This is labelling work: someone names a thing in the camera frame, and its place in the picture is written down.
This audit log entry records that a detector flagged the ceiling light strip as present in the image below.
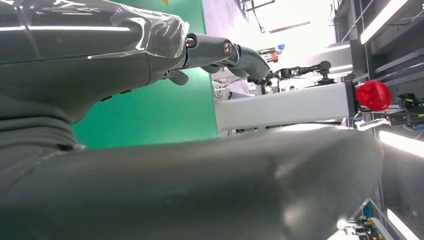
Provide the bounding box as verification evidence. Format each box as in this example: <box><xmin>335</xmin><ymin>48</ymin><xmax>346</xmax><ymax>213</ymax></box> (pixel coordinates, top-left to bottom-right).
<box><xmin>379</xmin><ymin>130</ymin><xmax>424</xmax><ymax>159</ymax></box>
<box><xmin>386</xmin><ymin>208</ymin><xmax>424</xmax><ymax>240</ymax></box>
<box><xmin>360</xmin><ymin>0</ymin><xmax>410</xmax><ymax>45</ymax></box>

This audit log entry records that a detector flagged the red emergency stop button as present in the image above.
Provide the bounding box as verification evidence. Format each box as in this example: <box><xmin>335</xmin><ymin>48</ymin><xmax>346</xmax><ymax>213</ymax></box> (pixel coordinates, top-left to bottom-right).
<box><xmin>355</xmin><ymin>80</ymin><xmax>393</xmax><ymax>112</ymax></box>

